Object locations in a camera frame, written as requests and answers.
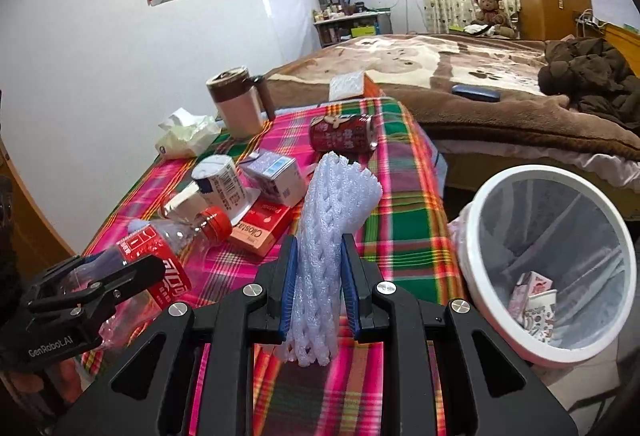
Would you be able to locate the wooden headboard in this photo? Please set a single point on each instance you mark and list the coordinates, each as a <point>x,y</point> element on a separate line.
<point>622,41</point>

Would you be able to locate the cluttered side shelf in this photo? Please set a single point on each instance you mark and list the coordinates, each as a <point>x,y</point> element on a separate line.
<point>350,29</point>

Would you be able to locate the white tissue pack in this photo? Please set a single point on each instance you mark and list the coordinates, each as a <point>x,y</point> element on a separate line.
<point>185,136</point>

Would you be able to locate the clear plastic wrapper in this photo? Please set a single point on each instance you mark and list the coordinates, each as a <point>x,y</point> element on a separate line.
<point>165,238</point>

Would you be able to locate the white round trash bin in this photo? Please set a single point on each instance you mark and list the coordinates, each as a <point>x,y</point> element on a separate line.
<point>480,276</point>

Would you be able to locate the brown white lidded mug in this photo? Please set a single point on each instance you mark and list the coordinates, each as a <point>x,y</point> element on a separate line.
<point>240,111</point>

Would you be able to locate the row of small bottles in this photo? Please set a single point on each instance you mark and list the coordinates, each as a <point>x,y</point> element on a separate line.
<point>335,9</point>

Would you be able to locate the pink green plaid tablecloth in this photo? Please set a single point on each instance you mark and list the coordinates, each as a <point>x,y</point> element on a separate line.
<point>400,226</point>

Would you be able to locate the curved wooden board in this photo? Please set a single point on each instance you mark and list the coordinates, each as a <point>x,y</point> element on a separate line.
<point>30,206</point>

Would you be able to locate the white orange tissue box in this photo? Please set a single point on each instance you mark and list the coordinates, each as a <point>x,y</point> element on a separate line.
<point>347,85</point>

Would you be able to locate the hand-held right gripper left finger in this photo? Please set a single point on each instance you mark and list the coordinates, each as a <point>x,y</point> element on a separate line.
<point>287,288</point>

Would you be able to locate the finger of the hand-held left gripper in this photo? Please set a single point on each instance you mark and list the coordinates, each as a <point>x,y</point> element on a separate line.
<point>100,260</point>
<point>127,276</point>

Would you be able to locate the wooden bed frame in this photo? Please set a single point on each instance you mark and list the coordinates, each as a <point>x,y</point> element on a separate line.
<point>465,171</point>

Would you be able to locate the blue glasses case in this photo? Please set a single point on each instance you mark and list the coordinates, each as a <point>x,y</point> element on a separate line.
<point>475,93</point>

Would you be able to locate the white power strip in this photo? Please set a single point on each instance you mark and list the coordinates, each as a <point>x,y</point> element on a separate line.
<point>586,18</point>

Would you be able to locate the small white purple carton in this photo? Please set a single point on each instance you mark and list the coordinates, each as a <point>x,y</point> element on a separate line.
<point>277,171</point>

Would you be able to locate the red drink can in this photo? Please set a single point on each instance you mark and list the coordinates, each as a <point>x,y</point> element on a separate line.
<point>342,132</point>

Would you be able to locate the translucent bin liner bag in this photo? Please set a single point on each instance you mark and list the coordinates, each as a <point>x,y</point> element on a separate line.
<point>550,226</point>

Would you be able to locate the red white medicine box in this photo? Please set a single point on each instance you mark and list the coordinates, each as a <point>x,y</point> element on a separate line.
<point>260,226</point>

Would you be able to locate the patterned paper cup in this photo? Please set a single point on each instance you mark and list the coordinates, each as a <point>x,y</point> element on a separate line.
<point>542,318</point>

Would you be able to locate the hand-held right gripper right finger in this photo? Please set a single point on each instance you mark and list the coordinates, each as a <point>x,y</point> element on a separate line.
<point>350,288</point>

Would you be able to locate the dark brown jacket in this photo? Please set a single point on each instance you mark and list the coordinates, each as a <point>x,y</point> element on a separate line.
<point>590,71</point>

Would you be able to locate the brown teddy bear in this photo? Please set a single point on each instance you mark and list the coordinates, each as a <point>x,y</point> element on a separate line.
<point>492,11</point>

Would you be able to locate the light blue waffle cloth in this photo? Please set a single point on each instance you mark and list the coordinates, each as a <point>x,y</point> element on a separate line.
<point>330,216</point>

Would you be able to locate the bed with brown blanket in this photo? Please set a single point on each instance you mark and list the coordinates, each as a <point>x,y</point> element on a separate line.
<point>425,61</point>

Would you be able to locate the pink small carton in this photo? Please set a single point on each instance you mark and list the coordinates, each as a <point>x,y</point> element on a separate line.
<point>530,288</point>

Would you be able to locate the white paper cup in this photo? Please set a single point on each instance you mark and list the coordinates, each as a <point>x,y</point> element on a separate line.
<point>222,183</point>

